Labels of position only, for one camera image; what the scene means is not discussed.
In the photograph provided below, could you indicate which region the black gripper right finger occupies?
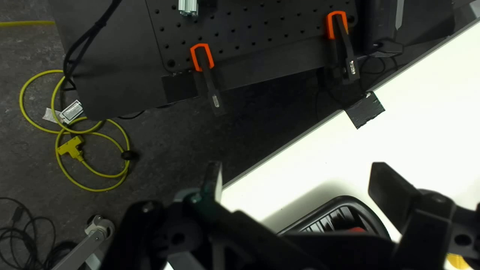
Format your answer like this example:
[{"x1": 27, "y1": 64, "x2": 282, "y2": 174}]
[{"x1": 367, "y1": 162, "x2": 480, "y2": 270}]

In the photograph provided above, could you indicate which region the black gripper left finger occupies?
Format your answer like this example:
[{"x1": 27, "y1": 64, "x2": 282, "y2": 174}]
[{"x1": 117, "y1": 160, "x2": 267, "y2": 270}]

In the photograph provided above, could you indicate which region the grey metal stand leg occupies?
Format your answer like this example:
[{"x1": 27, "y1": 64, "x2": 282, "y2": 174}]
[{"x1": 49, "y1": 214, "x2": 117, "y2": 270}]

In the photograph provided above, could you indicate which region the black plastic tray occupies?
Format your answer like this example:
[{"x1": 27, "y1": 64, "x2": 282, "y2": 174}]
[{"x1": 276, "y1": 195, "x2": 394, "y2": 240}]

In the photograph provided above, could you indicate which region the black tape patch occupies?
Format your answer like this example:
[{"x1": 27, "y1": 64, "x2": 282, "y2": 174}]
[{"x1": 346, "y1": 91, "x2": 387, "y2": 130}]

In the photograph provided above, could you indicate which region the orange black bar clamp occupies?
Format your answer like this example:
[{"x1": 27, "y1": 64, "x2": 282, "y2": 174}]
[
  {"x1": 322, "y1": 9, "x2": 363, "y2": 84},
  {"x1": 187, "y1": 42, "x2": 226, "y2": 117}
]

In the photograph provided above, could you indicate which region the black perforated mounting board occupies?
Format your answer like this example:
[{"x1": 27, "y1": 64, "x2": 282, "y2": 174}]
[{"x1": 49, "y1": 0, "x2": 369, "y2": 121}]

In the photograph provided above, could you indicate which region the silver aluminium profile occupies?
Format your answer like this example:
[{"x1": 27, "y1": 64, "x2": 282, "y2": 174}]
[{"x1": 175, "y1": 0, "x2": 202, "y2": 19}]

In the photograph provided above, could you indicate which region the yellow coiled extension cable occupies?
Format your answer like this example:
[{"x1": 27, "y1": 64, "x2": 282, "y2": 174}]
[{"x1": 18, "y1": 67, "x2": 132, "y2": 195}]

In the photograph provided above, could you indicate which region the yellow cable plug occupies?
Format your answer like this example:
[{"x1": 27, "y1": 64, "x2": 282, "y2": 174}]
[{"x1": 54, "y1": 135, "x2": 87, "y2": 162}]

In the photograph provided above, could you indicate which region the thin black cable bundle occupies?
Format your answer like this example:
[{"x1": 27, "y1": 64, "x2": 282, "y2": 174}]
[{"x1": 0, "y1": 196, "x2": 76, "y2": 270}]

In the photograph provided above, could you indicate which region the white grey cable connector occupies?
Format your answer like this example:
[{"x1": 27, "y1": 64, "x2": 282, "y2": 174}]
[{"x1": 43, "y1": 99, "x2": 84, "y2": 126}]

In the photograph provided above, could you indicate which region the black power cable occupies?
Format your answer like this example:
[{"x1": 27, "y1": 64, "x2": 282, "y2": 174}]
[{"x1": 61, "y1": 0, "x2": 124, "y2": 94}]

